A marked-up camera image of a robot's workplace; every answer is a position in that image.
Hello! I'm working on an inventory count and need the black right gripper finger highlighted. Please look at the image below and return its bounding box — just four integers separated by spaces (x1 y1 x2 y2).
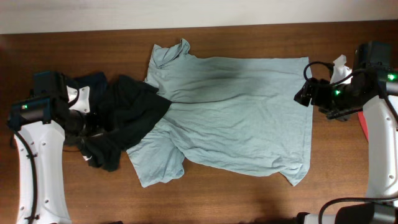
326 108 363 120
294 82 312 107

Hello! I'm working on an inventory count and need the dark navy garment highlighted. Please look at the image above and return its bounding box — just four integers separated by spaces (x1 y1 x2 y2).
64 72 172 172

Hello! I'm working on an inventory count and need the light blue t-shirt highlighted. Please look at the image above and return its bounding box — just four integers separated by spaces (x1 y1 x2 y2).
127 39 313 187

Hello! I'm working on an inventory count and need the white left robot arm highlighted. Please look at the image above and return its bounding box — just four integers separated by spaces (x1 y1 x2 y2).
7 72 107 223

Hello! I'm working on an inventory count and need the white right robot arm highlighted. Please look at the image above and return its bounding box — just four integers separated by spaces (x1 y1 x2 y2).
294 41 397 224

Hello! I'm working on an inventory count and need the red garment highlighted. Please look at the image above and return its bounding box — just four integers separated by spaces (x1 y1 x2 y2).
358 111 369 141

